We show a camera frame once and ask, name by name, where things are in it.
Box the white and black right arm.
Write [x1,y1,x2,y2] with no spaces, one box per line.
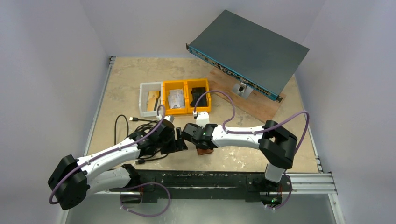
[181,120,297,190]

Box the yellow bin left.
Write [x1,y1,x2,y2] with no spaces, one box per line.
[162,80,187,115]

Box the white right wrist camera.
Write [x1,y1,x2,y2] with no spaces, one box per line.
[193,112,210,128]

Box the black usb cable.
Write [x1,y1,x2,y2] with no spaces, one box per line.
[114,114,169,166]

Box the aluminium frame rail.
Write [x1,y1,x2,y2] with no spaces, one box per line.
[289,173,337,194]

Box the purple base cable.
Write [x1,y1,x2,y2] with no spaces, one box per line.
[263,179,294,211]
[119,182,171,217]

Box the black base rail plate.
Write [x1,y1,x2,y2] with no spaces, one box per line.
[110,169,293,205]

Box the gold cards stack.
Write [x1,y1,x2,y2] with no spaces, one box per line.
[147,91,161,112]

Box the silver cards stack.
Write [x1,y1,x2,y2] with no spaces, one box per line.
[168,89,185,109]

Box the black cards stack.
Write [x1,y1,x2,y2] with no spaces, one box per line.
[190,87,208,107]

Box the yellow bin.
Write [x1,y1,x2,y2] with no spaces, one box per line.
[162,80,187,115]
[184,78,212,113]

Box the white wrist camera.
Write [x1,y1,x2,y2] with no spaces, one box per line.
[193,112,210,128]
[157,115,175,123]

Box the metal bracket with knob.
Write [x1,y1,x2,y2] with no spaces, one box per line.
[232,82,254,99]

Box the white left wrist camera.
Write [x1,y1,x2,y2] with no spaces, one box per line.
[157,115,175,123]

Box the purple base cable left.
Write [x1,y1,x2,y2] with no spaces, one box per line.
[119,182,171,217]

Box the yellow bin right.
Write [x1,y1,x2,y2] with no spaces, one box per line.
[184,78,212,113]

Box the brown leather card holder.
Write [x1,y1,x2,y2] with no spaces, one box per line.
[197,149,213,155]

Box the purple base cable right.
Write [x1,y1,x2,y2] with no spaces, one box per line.
[263,179,294,211]

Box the wooden board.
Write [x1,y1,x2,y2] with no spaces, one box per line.
[206,68,286,122]

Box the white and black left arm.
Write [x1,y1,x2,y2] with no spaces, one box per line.
[48,119,187,210]

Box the blue grey network switch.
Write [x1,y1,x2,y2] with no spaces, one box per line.
[186,10,309,102]

